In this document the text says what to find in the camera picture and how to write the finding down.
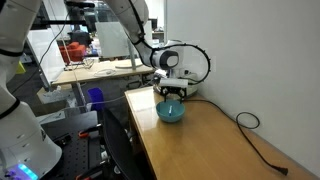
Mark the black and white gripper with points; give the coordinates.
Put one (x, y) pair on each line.
(173, 86)

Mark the blue and white marker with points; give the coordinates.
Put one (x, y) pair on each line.
(170, 110)

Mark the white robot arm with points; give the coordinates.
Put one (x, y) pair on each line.
(27, 153)

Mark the black perforated robot base table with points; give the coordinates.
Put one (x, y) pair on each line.
(78, 154)

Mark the teal bowl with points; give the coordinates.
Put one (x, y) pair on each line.
(178, 111)

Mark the black office chair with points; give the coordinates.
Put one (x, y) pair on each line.
(119, 146)

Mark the blue trash bin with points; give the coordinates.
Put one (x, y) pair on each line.
(97, 98)

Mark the white monitor on stand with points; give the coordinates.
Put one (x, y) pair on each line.
(115, 43)

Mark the wooden background desk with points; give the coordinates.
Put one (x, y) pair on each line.
(102, 70)

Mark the red office chair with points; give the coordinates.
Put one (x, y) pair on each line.
(73, 52)

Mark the orange-handled clamp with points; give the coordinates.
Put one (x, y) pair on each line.
(94, 173)
(85, 133)

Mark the black camera arm mount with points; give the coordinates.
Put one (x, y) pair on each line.
(61, 13)

